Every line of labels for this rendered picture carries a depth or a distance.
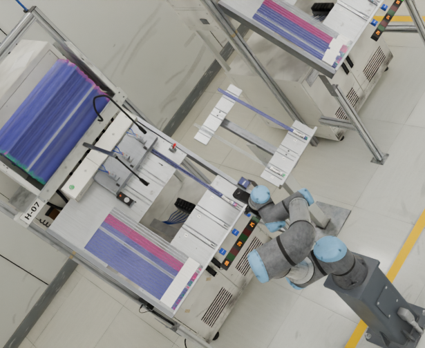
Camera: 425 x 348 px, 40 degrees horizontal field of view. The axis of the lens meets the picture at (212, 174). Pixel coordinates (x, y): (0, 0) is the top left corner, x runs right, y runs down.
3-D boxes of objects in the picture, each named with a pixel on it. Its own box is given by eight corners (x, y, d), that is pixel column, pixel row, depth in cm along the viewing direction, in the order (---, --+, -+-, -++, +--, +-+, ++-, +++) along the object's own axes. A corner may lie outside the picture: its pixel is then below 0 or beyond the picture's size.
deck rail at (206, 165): (253, 196, 287) (255, 192, 281) (251, 199, 287) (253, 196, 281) (135, 118, 294) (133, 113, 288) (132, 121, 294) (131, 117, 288)
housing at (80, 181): (139, 126, 295) (137, 116, 281) (79, 205, 283) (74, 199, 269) (126, 117, 295) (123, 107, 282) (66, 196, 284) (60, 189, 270)
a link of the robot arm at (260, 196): (258, 207, 234) (247, 189, 236) (255, 213, 245) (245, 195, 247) (275, 198, 235) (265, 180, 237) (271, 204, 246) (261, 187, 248)
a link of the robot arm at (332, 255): (359, 266, 234) (344, 249, 225) (329, 282, 237) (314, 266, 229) (348, 244, 243) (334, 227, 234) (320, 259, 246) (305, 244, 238)
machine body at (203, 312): (280, 246, 349) (224, 189, 311) (215, 349, 332) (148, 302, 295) (212, 217, 398) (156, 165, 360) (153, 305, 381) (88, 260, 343)
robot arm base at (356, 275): (374, 262, 242) (364, 250, 236) (357, 294, 238) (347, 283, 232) (343, 253, 253) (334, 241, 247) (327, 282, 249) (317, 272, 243)
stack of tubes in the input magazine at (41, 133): (111, 98, 274) (71, 59, 257) (43, 186, 262) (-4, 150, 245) (99, 95, 283) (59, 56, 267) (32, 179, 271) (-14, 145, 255)
